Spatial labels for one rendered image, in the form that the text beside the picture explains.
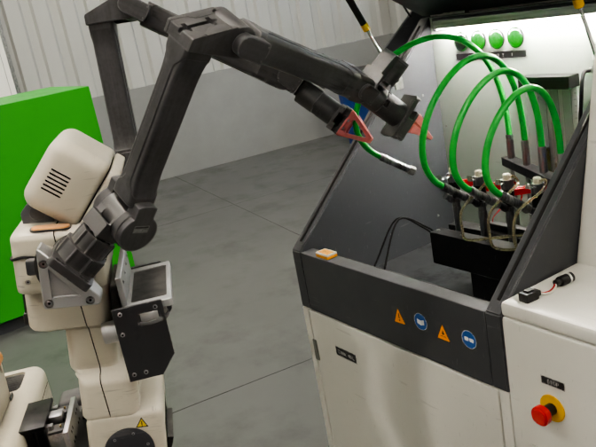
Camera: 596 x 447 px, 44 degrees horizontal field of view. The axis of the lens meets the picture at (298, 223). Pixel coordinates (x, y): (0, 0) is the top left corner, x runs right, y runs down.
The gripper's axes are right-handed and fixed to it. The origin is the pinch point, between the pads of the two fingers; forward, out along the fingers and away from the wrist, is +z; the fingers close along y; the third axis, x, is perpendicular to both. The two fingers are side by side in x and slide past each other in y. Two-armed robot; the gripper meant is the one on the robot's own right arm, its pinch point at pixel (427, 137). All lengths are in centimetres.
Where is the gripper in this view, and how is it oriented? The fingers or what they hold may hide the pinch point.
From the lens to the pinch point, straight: 169.1
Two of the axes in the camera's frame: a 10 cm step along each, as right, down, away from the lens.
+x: -3.2, -2.3, 9.2
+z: 7.9, 4.8, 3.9
